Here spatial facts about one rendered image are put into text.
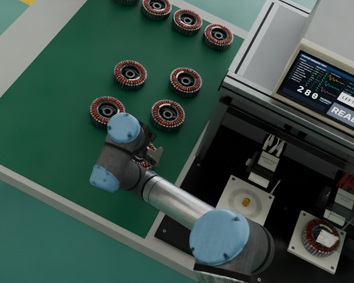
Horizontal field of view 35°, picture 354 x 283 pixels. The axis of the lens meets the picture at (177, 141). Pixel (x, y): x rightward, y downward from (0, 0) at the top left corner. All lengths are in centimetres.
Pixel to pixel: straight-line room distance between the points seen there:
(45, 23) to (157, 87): 46
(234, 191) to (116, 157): 50
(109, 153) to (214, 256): 42
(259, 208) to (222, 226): 63
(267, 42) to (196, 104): 39
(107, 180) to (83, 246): 107
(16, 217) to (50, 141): 77
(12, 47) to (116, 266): 99
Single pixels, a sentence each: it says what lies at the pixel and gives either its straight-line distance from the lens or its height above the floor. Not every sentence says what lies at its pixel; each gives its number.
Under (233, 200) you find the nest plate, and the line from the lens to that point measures 172.
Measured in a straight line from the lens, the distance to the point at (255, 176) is 167.
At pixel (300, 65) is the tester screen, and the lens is 146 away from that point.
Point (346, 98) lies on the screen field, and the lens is 149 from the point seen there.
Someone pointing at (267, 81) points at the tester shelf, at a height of 111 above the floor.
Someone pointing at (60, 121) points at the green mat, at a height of 75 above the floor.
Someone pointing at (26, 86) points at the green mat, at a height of 75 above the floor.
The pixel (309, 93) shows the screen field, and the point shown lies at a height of 118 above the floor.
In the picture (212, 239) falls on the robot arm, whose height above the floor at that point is 124.
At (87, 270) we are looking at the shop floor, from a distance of 238.
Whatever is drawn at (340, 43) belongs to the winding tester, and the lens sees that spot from 147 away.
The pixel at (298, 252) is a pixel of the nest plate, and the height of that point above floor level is 78.
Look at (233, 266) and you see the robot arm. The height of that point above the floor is 123.
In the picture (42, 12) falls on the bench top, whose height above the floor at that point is 75.
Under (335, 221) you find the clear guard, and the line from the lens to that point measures 148.
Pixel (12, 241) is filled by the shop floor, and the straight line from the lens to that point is 243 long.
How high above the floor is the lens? 221
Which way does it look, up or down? 53 degrees down
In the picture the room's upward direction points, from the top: 21 degrees clockwise
